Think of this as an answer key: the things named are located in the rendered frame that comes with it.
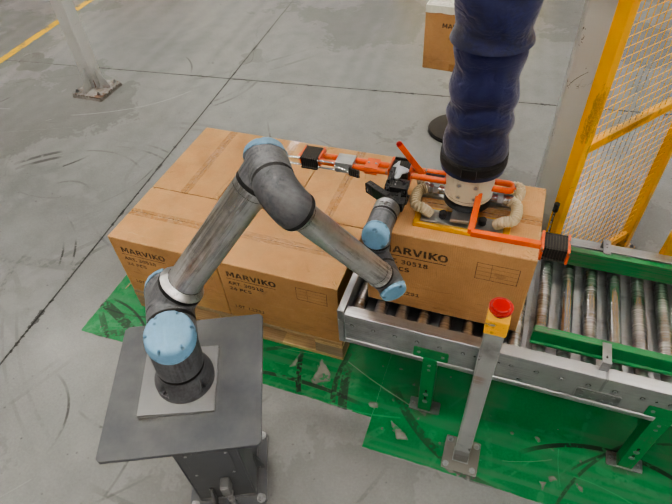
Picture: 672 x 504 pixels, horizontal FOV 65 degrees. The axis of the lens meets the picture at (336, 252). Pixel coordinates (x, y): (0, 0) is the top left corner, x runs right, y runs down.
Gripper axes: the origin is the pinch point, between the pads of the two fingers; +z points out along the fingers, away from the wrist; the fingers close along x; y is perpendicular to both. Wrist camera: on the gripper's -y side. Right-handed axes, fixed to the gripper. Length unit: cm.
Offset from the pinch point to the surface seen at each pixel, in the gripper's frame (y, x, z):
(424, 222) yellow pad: 13.8, -11.1, -13.1
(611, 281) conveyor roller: 88, -55, 18
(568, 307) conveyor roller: 72, -54, -2
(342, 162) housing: -20.3, 2.0, -2.4
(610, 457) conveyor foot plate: 102, -108, -33
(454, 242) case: 25.8, -13.0, -18.5
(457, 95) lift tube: 20.5, 37.2, -7.4
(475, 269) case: 34.4, -23.2, -19.8
